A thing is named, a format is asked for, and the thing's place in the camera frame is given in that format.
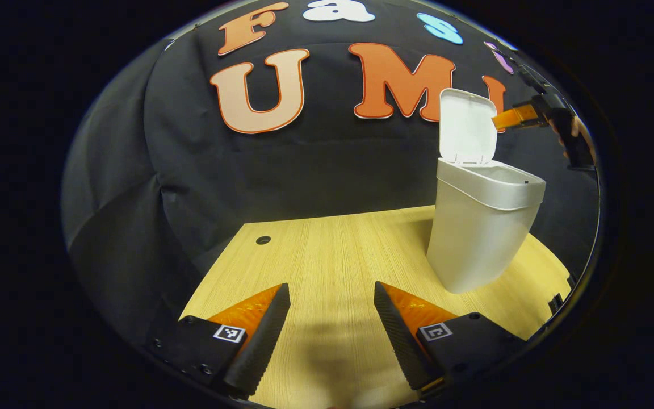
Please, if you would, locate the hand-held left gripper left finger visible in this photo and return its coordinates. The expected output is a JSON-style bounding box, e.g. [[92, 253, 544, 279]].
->
[[148, 282, 292, 400]]

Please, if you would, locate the black backdrop cloth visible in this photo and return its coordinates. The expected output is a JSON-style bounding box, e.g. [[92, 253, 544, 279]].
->
[[61, 0, 600, 348]]

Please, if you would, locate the white desktop garbage bin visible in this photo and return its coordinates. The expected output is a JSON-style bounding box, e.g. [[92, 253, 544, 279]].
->
[[426, 87, 547, 295]]

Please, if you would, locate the wooden desktop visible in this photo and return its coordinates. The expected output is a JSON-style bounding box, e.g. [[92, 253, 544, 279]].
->
[[179, 204, 573, 409]]

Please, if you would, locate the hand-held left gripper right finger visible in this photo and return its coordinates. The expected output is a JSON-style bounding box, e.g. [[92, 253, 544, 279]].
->
[[373, 281, 527, 394]]

